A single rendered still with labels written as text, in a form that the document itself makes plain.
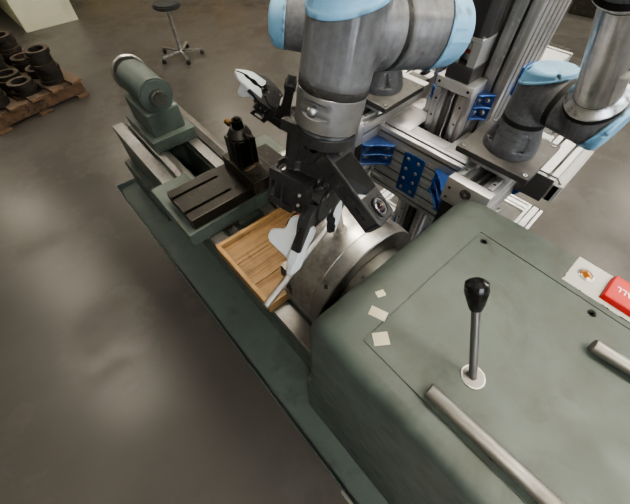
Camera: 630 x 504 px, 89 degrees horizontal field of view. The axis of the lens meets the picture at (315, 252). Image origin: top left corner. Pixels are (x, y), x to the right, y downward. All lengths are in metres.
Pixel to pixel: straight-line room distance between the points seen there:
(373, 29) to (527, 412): 0.52
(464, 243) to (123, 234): 2.31
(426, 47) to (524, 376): 0.47
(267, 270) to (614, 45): 0.92
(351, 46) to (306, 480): 1.67
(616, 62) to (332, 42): 0.62
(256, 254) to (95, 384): 1.31
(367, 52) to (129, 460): 1.88
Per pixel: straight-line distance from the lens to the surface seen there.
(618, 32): 0.80
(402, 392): 0.53
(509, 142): 1.10
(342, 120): 0.36
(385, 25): 0.35
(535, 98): 1.05
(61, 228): 2.93
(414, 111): 1.42
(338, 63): 0.34
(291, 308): 1.00
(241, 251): 1.11
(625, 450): 0.66
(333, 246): 0.67
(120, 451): 1.99
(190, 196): 1.21
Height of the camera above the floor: 1.76
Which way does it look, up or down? 54 degrees down
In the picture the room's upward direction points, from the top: straight up
